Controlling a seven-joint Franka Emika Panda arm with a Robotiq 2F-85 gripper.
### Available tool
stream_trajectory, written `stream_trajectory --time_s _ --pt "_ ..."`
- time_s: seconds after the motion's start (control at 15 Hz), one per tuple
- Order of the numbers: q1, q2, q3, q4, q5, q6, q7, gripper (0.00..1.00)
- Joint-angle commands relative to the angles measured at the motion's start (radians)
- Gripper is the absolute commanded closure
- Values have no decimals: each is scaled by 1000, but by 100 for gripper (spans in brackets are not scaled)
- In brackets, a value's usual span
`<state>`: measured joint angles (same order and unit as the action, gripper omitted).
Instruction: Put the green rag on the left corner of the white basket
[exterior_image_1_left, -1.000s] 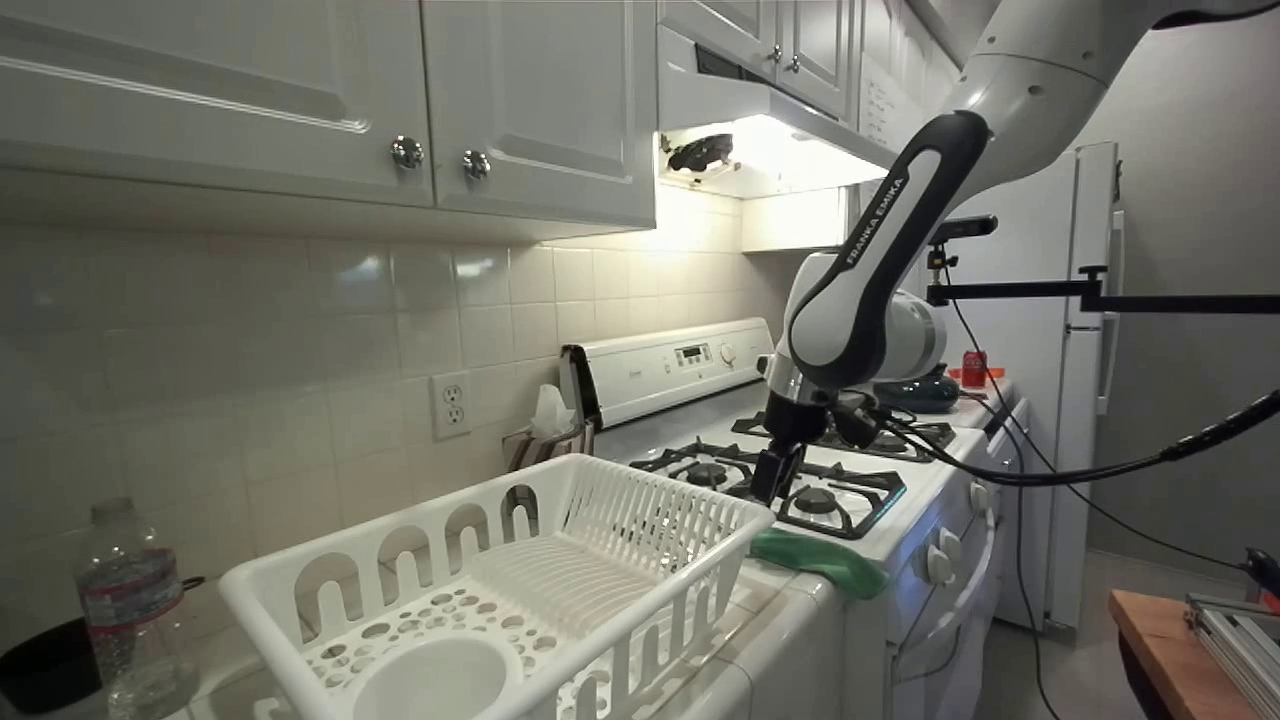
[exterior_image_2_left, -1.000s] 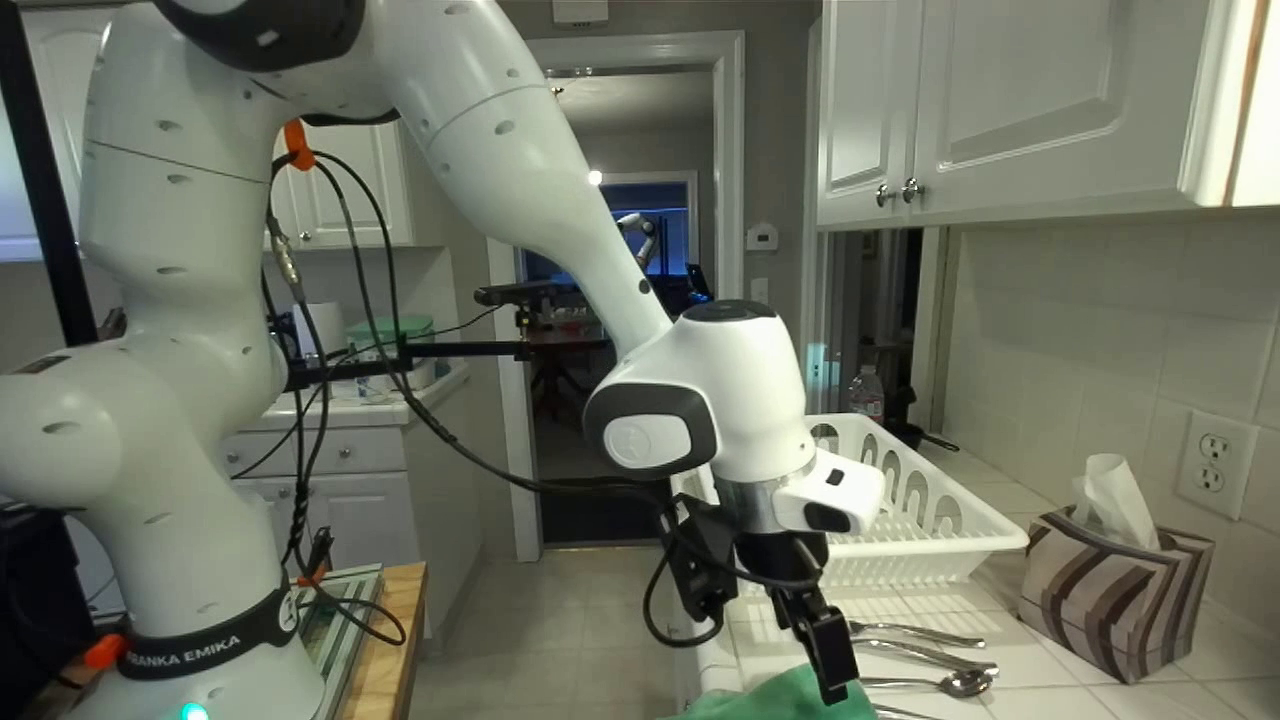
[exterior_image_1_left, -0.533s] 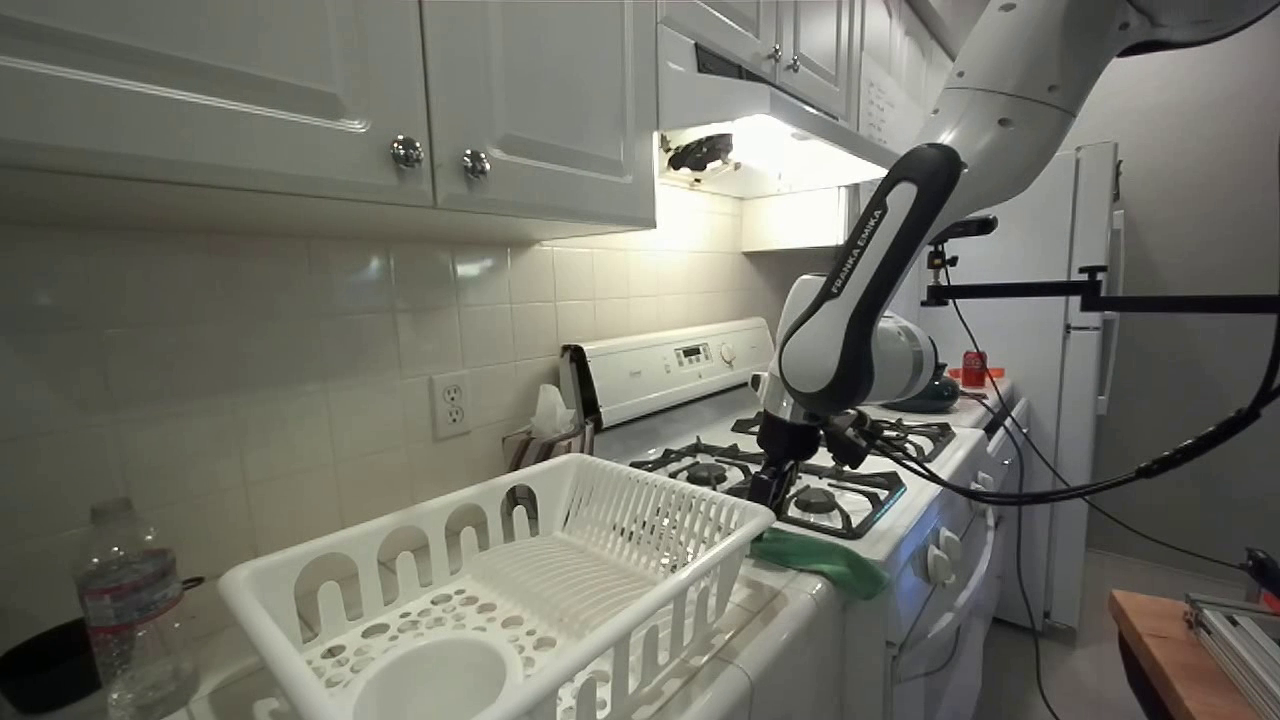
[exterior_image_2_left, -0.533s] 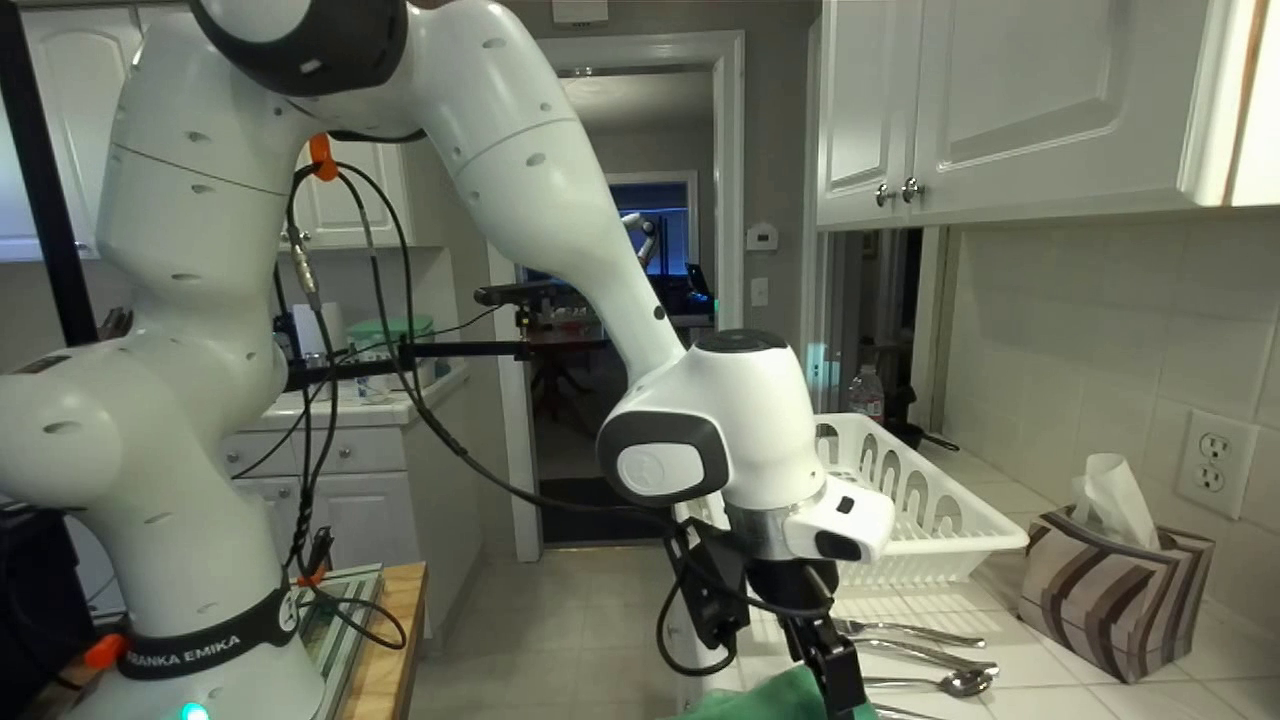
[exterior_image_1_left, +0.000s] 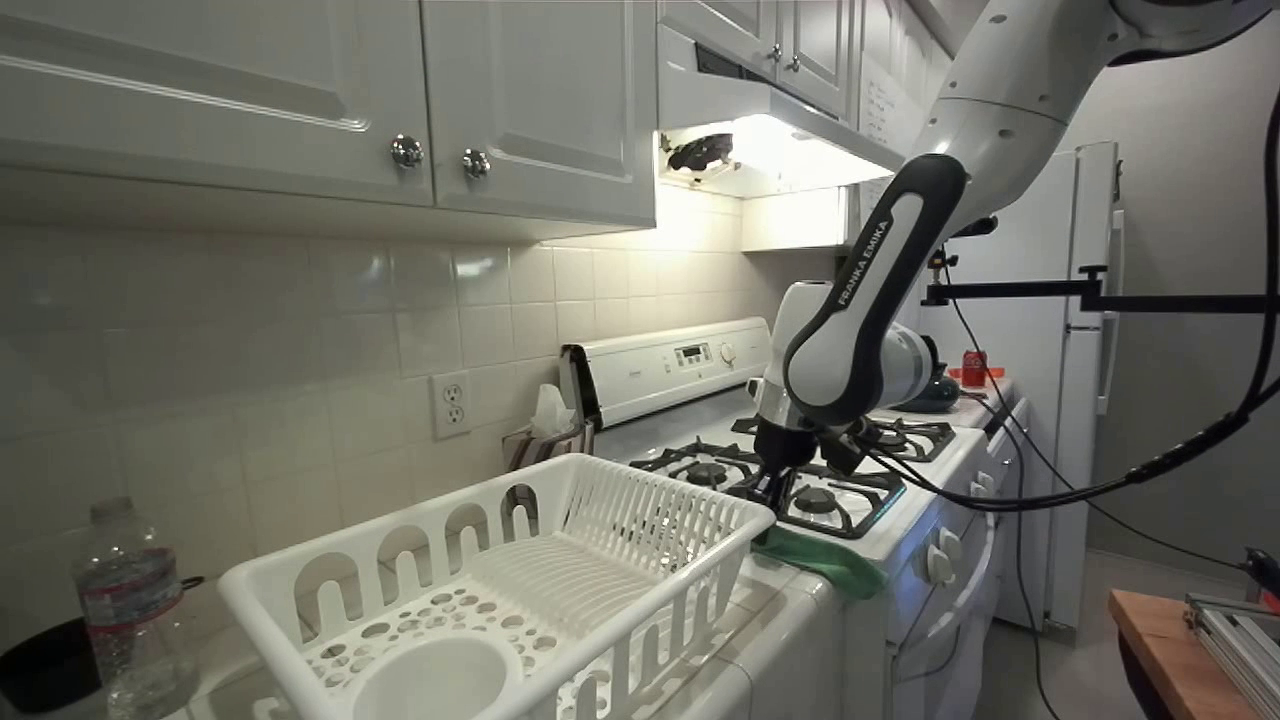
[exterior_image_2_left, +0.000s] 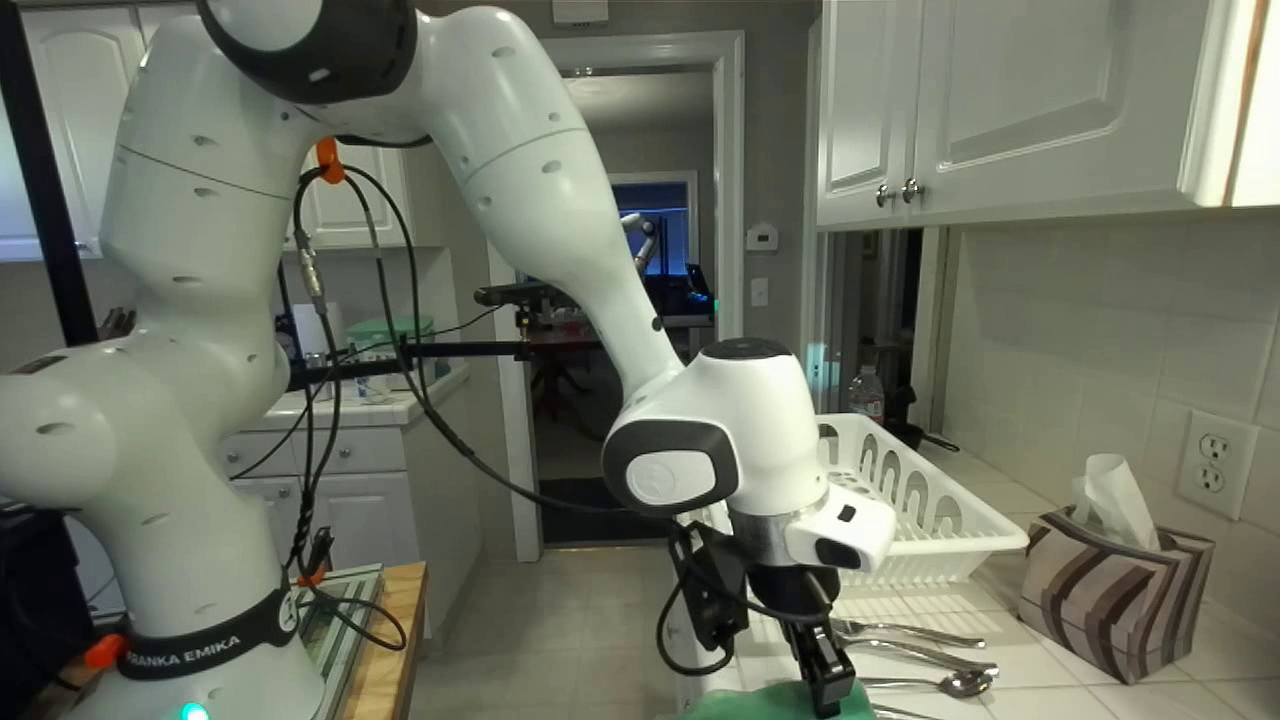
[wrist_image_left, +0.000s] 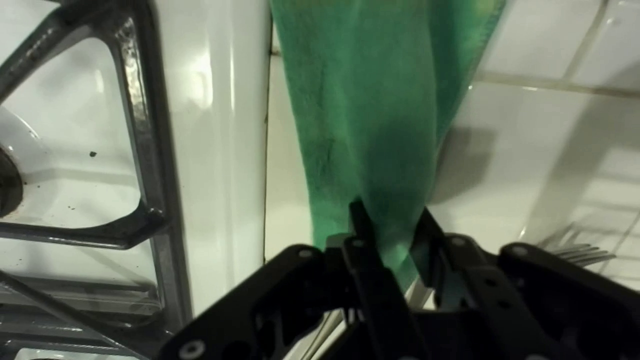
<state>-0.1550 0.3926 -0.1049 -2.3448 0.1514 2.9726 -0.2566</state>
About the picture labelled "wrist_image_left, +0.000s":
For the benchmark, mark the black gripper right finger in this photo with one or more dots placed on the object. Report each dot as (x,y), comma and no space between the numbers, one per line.
(532,300)

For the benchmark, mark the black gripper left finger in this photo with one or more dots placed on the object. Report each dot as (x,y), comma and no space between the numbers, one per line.
(372,293)

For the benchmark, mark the green rag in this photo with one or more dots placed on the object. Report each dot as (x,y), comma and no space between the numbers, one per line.
(372,121)

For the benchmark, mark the white gas stove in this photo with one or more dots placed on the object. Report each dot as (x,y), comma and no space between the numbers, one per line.
(212,133)

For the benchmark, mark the black cast iron stove grate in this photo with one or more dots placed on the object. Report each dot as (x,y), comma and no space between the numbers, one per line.
(137,101)

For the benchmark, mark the black stove burner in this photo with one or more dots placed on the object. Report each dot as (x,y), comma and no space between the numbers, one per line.
(9,181)

